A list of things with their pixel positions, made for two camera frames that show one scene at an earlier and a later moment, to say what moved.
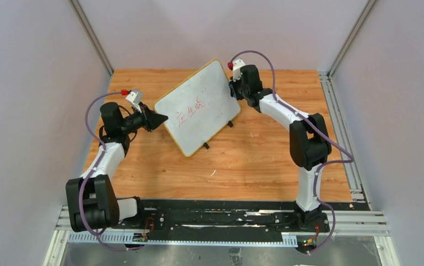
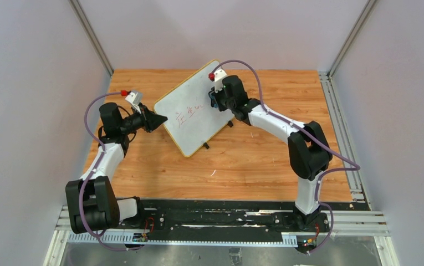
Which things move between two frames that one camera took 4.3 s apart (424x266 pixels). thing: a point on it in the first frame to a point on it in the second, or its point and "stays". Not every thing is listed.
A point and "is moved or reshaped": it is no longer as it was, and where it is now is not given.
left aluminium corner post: [83, 19] stays
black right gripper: [238, 90] to [218, 98]
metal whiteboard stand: [230, 125] stays
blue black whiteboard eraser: [231, 90] is moved or reshaped
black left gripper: [147, 119] stays
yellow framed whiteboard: [198, 106] stays
